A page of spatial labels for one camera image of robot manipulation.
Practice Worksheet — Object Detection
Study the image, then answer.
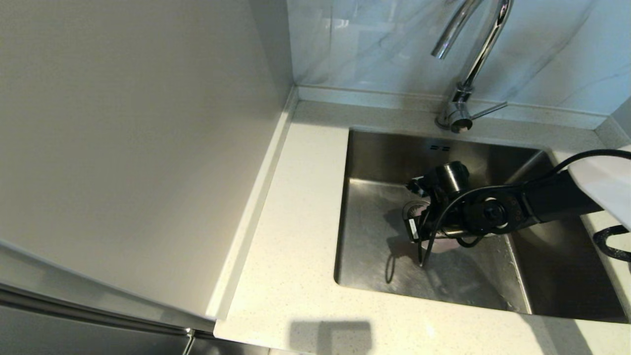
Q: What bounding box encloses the chrome faucet lever handle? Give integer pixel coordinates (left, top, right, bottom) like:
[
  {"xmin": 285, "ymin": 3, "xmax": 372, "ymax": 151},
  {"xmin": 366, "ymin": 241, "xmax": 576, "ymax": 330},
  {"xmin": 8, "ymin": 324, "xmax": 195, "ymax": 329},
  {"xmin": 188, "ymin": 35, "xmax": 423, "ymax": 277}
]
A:
[{"xmin": 471, "ymin": 102, "xmax": 508, "ymax": 120}]

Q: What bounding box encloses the thin black camera cable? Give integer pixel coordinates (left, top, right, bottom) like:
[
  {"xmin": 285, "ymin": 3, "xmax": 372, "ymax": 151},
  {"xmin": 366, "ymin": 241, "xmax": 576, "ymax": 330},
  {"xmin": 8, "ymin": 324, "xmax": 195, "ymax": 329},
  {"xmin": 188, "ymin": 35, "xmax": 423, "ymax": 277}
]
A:
[{"xmin": 418, "ymin": 149, "xmax": 631, "ymax": 268}]

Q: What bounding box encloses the stainless steel sink basin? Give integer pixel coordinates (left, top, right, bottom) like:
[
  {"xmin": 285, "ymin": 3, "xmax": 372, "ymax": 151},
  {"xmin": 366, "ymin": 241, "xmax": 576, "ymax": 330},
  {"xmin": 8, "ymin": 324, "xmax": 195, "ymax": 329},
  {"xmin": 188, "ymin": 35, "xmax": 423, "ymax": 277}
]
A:
[{"xmin": 333, "ymin": 129, "xmax": 629, "ymax": 323}]

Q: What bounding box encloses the chrome gooseneck faucet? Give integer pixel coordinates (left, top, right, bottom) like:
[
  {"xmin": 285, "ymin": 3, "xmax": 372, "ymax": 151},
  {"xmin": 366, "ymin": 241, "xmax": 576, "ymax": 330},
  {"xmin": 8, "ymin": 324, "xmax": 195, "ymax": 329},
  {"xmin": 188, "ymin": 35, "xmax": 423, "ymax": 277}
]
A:
[{"xmin": 430, "ymin": 0, "xmax": 513, "ymax": 134}]

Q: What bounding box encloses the round metal sink drain strainer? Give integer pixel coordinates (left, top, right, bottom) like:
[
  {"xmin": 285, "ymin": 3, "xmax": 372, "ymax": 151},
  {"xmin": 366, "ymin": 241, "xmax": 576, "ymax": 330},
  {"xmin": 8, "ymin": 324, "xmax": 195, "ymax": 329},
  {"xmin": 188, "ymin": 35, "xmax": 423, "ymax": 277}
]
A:
[{"xmin": 402, "ymin": 200, "xmax": 430, "ymax": 221}]

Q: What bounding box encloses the large white cabinet side panel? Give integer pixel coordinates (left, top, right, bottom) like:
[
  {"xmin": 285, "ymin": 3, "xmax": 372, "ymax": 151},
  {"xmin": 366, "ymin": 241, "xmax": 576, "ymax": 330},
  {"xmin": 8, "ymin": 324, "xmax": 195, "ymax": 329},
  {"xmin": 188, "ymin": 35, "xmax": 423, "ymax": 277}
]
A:
[{"xmin": 0, "ymin": 0, "xmax": 297, "ymax": 320}]

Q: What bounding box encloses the stainless steel appliance front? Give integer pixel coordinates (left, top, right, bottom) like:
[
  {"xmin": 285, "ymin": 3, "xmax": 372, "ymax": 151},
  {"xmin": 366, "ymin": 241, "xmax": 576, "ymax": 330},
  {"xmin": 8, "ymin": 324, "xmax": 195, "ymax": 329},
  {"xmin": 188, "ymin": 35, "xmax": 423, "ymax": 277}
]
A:
[{"xmin": 0, "ymin": 237, "xmax": 271, "ymax": 355}]

